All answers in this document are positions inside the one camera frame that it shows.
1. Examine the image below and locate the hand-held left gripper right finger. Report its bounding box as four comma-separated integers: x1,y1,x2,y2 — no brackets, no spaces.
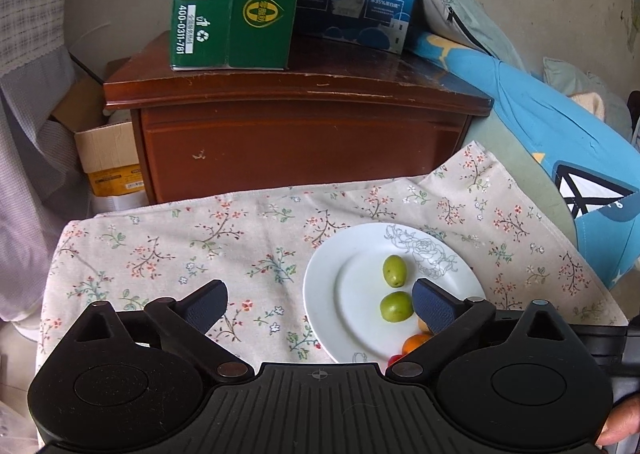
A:
385,277,582,380

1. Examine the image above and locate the grey zipped pillow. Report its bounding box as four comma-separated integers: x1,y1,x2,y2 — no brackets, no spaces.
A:
422,0,526,72

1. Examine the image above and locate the checked cloth with lace edge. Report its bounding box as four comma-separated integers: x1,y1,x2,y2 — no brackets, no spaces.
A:
0,0,71,78

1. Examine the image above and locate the pale pillow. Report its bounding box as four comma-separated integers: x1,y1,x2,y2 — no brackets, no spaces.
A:
542,57,633,135

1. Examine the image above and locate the lavender bed skirt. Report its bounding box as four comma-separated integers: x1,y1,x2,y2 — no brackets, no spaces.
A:
0,47,101,330

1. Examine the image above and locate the pale green bed sheet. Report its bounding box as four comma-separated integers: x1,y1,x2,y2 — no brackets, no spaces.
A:
470,104,608,255

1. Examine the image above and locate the flat brown cardboard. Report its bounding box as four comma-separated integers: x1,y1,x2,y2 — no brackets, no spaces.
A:
47,74,108,135

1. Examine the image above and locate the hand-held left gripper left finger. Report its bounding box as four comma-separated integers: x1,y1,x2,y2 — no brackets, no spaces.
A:
66,279,256,383

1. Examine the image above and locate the dark wooden nightstand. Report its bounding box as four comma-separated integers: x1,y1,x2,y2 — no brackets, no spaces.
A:
102,29,496,205

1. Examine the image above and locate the cardboard box with yellow label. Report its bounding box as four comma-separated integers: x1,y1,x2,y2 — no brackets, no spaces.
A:
74,121,148,197

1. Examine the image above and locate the white plate with rose print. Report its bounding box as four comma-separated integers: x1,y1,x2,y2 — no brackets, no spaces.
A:
303,223,487,365

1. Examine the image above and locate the orange mandarin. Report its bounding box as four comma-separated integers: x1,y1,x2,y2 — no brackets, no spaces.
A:
403,318,435,355

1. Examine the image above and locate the green jujube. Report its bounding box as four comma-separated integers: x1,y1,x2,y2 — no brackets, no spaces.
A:
383,255,407,287
379,291,415,322

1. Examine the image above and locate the dark object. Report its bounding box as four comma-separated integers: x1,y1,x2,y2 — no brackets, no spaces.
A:
626,90,640,147

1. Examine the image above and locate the green milk carton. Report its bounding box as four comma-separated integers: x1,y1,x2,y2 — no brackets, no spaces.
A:
170,0,310,72

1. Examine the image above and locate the floral tablecloth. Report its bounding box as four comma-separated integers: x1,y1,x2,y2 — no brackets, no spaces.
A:
35,140,630,375

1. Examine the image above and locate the person's right hand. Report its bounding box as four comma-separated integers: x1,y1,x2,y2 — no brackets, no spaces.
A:
596,394,640,447

